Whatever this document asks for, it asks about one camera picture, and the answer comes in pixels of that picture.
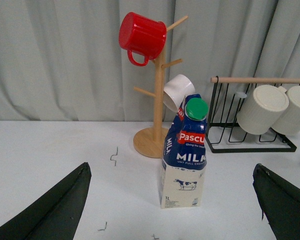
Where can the grey curtain backdrop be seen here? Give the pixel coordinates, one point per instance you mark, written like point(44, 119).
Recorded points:
point(60, 60)

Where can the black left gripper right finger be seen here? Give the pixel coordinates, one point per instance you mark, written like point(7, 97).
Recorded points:
point(279, 201)

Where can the white mug on tree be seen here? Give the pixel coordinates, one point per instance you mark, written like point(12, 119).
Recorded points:
point(176, 90)

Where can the red enamel mug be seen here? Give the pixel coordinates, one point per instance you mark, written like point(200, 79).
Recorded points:
point(142, 38)

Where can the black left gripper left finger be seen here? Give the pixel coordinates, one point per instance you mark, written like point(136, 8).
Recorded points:
point(56, 214)

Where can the blue white milk carton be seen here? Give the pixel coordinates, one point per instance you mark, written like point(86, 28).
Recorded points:
point(184, 158)

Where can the wooden mug tree stand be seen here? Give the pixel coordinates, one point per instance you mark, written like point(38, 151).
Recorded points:
point(149, 141)

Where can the cream ribbed mug right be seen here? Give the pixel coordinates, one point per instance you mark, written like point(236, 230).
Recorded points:
point(289, 122)

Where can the cream ribbed mug left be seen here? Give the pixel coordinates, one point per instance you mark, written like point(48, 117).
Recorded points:
point(262, 108)

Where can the cream ribbed mug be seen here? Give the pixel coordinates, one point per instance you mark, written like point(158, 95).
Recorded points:
point(289, 122)
point(262, 108)

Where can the black wire mug rack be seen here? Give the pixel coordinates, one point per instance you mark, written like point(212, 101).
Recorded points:
point(224, 135)

